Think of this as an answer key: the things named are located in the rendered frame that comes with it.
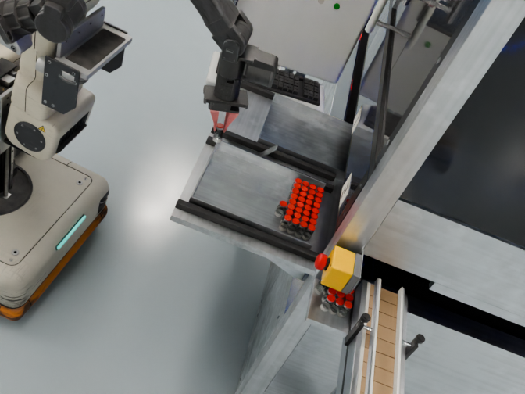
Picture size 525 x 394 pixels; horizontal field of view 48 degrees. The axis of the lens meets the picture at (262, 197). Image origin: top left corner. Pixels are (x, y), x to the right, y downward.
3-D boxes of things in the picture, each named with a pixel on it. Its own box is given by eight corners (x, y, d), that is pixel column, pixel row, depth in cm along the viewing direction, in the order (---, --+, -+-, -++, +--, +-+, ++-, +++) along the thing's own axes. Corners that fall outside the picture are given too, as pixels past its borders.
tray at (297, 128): (365, 138, 202) (369, 130, 200) (358, 187, 183) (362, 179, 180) (272, 101, 200) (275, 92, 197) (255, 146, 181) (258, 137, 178)
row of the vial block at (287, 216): (297, 190, 173) (302, 179, 170) (285, 233, 159) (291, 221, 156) (290, 188, 173) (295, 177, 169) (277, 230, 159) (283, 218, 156)
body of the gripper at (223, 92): (247, 112, 136) (253, 83, 132) (202, 105, 134) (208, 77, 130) (245, 97, 141) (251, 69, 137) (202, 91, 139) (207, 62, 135)
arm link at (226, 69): (225, 41, 132) (219, 51, 127) (255, 49, 132) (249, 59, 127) (220, 68, 136) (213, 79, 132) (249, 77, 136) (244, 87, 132)
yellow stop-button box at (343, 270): (351, 273, 146) (362, 255, 141) (348, 295, 141) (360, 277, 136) (322, 261, 146) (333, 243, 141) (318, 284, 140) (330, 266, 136)
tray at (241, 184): (321, 191, 176) (326, 183, 174) (307, 253, 157) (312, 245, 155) (215, 148, 174) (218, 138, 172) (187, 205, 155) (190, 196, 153)
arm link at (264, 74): (234, 14, 127) (223, 38, 122) (286, 29, 127) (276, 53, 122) (229, 58, 137) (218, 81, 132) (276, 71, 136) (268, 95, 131)
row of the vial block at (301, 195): (304, 193, 173) (310, 182, 170) (293, 236, 160) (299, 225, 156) (297, 190, 173) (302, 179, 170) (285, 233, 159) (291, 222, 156)
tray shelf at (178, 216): (363, 134, 207) (366, 130, 206) (341, 287, 155) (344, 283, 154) (235, 82, 204) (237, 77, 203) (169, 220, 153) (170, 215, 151)
